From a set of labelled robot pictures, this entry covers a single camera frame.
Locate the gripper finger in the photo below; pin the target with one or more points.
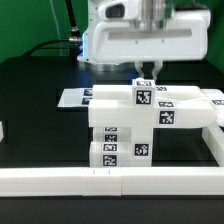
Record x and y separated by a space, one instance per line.
139 69
158 65

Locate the white base tag plate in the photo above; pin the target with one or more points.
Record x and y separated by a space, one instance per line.
75 97

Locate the white chair back frame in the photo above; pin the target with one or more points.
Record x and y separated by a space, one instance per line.
173 107

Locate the white right obstacle bar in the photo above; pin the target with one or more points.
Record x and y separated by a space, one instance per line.
213 136

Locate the white tagged cube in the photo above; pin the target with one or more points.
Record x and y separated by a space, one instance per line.
143 92

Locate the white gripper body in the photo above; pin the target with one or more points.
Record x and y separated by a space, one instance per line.
145 30

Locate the white chair seat part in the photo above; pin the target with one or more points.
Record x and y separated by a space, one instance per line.
141 143

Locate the white front obstacle bar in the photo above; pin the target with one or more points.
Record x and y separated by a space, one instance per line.
84 181

